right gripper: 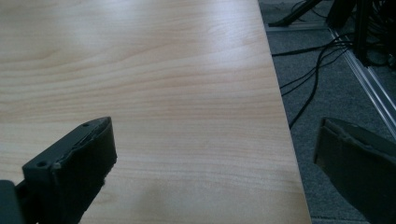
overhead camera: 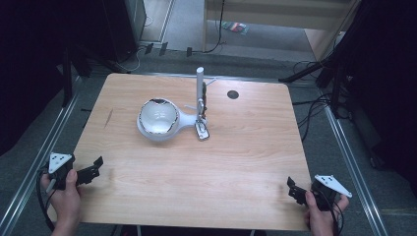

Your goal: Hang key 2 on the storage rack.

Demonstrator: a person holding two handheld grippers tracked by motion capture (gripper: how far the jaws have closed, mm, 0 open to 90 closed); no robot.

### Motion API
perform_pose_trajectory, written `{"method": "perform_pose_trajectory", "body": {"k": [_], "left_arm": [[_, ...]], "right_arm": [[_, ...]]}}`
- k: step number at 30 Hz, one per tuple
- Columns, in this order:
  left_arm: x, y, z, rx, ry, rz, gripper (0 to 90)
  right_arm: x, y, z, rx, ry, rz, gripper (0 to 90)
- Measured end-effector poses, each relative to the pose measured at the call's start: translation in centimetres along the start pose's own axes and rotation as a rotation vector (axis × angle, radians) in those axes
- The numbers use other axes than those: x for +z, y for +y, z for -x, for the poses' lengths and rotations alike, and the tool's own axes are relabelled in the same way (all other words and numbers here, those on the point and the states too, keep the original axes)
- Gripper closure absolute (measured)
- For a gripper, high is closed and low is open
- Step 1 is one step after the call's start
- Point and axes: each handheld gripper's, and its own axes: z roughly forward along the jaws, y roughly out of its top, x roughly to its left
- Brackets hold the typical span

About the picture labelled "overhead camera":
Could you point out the light wooden frame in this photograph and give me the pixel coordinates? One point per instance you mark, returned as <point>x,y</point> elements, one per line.
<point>262,13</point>

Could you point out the person's left hand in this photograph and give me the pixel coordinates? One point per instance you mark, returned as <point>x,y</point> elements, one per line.
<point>67,203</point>

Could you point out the white key stand with pegs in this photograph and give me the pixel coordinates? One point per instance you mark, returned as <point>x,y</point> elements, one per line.
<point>199,78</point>

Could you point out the person's right hand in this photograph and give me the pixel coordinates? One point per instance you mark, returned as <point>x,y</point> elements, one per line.
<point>319,221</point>

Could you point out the black tripod stand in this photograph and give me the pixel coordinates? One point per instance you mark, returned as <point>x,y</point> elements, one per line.
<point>327,69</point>

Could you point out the black round table grommet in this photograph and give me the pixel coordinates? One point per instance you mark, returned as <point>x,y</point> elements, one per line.
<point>232,94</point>

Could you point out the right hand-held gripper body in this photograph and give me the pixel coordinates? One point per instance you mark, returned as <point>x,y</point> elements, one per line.
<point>324,191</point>

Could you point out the metal floor rail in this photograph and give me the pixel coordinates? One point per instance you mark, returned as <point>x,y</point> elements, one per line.
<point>36,164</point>
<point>354,170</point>

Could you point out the white bowl with silver rim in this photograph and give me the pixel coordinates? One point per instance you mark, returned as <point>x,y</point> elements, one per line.
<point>159,116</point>

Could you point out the black upright stand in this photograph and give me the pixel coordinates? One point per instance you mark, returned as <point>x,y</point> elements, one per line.
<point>67,78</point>

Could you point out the dark cabinet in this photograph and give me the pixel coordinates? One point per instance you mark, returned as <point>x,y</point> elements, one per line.
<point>124,26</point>

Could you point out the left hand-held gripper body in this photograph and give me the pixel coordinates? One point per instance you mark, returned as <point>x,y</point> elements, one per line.
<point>59,162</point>

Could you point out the colourful packet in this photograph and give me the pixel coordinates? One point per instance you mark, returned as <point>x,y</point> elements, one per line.
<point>235,27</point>

